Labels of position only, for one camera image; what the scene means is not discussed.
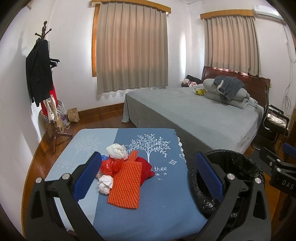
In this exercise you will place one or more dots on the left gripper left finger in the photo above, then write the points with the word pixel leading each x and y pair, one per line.
pixel 43 221

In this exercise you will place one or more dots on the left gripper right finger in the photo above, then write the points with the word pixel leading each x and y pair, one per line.
pixel 231 194

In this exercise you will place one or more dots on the white tissue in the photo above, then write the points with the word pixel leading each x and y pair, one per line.
pixel 105 184

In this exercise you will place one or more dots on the red plastic bag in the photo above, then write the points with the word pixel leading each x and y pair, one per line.
pixel 111 166

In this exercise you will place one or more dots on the orange foam net sleeve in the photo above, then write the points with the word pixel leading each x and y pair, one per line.
pixel 126 184

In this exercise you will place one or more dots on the red cloth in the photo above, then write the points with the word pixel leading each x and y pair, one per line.
pixel 147 171

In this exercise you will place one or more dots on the black chair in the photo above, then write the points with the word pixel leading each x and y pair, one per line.
pixel 273 129

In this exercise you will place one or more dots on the wooden coat rack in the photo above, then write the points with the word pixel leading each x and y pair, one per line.
pixel 56 130

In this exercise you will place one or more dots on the folded grey duvet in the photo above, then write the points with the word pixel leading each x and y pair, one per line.
pixel 241 100

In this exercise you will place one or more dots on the wooden headboard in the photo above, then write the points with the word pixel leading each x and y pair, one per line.
pixel 255 86

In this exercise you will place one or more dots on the grey bed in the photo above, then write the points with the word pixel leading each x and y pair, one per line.
pixel 202 124

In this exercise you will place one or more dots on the brown paper bag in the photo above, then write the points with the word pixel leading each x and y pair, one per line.
pixel 73 115

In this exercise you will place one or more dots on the dark grey blanket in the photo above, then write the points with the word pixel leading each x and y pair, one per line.
pixel 228 86

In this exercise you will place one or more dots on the beige tote bag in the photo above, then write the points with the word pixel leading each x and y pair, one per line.
pixel 50 105

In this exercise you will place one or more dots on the striped bag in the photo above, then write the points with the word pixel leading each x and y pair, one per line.
pixel 61 108

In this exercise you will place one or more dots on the yellow plush toy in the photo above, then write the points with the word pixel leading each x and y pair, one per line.
pixel 200 92

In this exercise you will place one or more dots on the red hanging garment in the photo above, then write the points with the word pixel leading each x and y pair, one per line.
pixel 44 111

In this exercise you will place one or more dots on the pink plush toy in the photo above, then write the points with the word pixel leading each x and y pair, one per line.
pixel 188 83

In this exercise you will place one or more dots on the black jacket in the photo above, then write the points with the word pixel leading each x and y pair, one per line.
pixel 38 72

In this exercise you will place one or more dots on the right beige curtain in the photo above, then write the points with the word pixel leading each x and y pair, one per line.
pixel 231 43

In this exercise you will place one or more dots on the beige curtain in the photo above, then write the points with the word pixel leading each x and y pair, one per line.
pixel 132 47
pixel 231 43

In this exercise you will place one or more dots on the white air conditioner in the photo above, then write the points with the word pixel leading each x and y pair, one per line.
pixel 267 12

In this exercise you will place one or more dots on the left beige curtain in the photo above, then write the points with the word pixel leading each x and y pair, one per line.
pixel 132 47

